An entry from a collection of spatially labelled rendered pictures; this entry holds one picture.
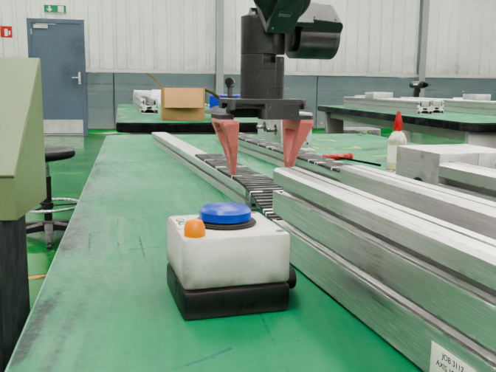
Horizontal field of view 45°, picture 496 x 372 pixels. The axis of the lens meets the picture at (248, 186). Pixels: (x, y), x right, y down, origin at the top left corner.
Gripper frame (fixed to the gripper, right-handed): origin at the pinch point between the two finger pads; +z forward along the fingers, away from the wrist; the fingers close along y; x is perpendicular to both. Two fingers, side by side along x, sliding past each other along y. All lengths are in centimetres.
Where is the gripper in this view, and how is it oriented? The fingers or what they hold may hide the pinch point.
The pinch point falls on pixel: (260, 167)
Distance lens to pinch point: 79.1
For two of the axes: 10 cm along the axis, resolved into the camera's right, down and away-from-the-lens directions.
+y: 9.5, -0.4, 3.0
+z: -0.1, 9.9, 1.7
